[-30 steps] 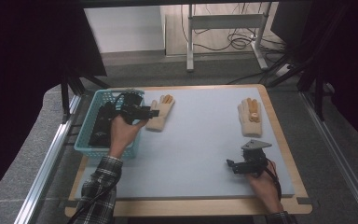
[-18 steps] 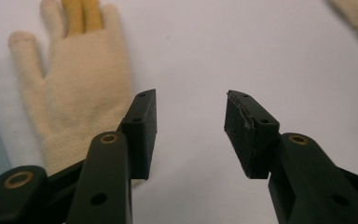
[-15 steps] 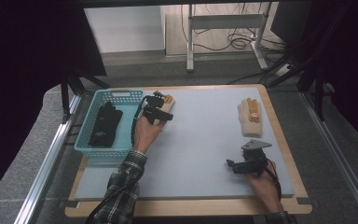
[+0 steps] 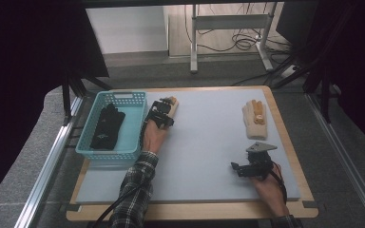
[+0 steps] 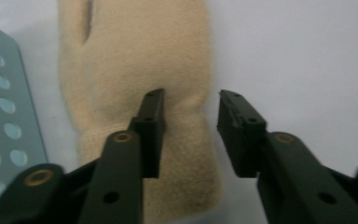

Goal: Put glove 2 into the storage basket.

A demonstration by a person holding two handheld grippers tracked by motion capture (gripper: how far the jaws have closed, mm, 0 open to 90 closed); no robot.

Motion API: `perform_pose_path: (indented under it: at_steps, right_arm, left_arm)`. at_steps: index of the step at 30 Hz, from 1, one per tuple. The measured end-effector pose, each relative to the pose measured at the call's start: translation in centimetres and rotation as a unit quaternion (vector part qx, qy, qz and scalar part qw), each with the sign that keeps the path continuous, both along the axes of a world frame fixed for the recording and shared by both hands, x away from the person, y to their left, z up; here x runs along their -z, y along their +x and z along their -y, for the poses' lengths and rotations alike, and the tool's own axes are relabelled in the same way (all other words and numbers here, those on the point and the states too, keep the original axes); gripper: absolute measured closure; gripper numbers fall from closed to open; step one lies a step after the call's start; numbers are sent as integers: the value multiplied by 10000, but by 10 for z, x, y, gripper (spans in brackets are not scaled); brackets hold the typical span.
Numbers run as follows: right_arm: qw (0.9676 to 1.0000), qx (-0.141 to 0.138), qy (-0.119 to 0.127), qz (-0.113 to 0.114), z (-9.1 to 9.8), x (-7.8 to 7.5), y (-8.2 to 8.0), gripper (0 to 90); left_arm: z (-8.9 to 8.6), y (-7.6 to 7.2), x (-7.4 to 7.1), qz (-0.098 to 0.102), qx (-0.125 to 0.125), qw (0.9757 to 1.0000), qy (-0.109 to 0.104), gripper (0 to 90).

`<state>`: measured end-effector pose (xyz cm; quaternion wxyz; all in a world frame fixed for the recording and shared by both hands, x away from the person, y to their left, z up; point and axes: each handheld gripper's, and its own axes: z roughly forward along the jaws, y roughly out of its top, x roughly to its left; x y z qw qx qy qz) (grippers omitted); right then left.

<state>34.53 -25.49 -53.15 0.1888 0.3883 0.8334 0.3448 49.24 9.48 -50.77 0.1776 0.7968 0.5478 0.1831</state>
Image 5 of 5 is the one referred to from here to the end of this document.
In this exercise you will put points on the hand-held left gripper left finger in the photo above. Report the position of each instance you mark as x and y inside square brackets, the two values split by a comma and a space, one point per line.
[150, 137]

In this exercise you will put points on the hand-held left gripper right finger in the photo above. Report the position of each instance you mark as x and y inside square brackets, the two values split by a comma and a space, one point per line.
[239, 137]

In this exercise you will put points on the beige fleece glove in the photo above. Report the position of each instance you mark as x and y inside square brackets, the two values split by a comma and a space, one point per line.
[130, 62]

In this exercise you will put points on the light blue perforated plastic basket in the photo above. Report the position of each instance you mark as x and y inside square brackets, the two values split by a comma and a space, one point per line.
[6, 124]

